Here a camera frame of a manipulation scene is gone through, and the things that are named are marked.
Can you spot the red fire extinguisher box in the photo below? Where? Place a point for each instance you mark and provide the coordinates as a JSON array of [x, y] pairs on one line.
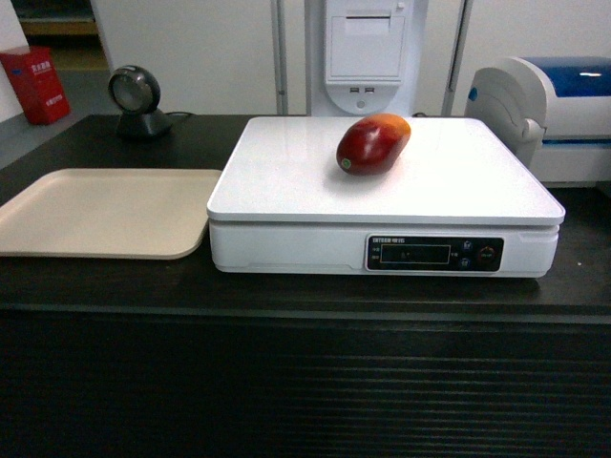
[[34, 79]]

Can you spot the white receipt printer kiosk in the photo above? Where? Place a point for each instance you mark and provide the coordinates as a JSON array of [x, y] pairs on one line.
[[363, 57]]

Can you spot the white and blue label printer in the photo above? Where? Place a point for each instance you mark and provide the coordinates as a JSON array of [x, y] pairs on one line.
[[553, 113]]

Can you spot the dark red mango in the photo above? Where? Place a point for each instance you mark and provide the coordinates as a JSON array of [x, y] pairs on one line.
[[371, 146]]

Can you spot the black barcode scanner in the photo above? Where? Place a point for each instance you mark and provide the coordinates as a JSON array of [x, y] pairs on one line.
[[137, 94]]

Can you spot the beige plastic tray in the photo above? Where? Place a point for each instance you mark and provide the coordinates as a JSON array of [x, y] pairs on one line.
[[136, 214]]

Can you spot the black checkout counter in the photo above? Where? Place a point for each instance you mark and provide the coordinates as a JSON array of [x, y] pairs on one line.
[[129, 358]]

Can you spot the white checkout scale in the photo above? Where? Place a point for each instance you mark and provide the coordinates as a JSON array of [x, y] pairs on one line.
[[456, 202]]

